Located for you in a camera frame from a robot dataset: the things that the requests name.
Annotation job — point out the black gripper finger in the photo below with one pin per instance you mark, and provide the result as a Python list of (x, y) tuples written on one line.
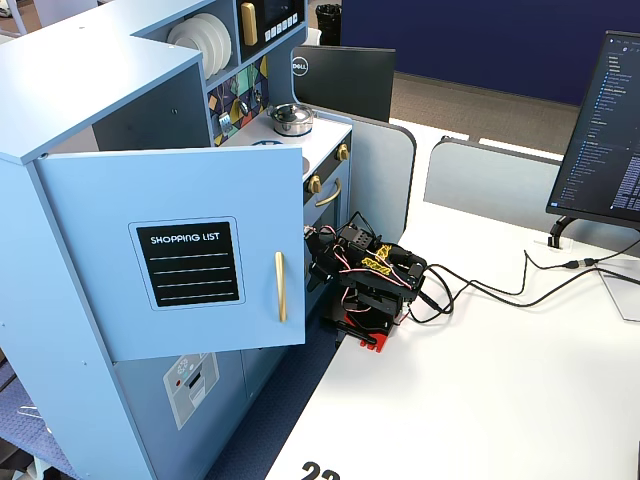
[(316, 282)]

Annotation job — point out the steel pot lid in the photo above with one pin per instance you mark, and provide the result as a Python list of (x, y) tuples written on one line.
[(290, 113)]

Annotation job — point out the gold stove knob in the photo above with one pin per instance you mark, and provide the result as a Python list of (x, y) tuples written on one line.
[(314, 184), (342, 152)]

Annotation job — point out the metal toy spatula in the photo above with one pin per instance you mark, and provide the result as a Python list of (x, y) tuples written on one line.
[(224, 123)]

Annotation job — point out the black trash bin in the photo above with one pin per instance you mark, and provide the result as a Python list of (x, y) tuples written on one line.
[(329, 22)]

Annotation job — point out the red and black arm base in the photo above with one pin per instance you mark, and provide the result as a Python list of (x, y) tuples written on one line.
[(372, 340)]

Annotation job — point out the light blue toy kitchen cabinet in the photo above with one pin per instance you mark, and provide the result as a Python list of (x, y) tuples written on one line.
[(75, 75)]

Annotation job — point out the white plate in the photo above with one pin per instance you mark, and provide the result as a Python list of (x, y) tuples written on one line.
[(185, 37), (212, 42), (226, 45)]

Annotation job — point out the stainless steel toy pot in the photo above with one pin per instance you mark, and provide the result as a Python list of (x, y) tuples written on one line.
[(292, 127)]

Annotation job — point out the gray rounded desk divider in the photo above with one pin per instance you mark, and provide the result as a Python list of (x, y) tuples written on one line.
[(380, 175), (485, 185)]

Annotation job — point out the metal toy ladle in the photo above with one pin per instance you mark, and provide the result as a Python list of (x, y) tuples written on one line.
[(243, 106)]

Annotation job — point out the black monitor showing code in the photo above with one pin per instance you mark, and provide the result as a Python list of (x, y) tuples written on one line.
[(605, 140)]

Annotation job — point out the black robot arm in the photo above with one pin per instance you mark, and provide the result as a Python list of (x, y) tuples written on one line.
[(385, 270)]

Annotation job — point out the blue cabinet door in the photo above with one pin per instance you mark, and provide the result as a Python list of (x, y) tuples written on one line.
[(150, 190)]

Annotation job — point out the black shopping list chalkboard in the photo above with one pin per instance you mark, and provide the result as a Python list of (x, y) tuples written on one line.
[(187, 265)]

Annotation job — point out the black Dell monitor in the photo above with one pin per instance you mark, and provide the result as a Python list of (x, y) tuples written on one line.
[(350, 82)]

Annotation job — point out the black toy microwave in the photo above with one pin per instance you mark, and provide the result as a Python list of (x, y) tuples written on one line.
[(280, 22)]

